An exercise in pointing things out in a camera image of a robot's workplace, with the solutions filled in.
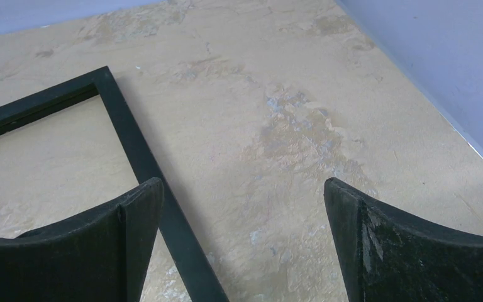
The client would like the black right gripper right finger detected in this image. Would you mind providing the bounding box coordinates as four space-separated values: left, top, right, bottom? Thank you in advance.
324 177 483 301

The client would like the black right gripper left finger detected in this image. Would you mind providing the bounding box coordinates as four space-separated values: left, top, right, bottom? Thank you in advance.
0 177 164 301

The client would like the black wooden picture frame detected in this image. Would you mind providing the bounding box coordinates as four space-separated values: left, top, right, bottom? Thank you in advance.
0 67 228 301

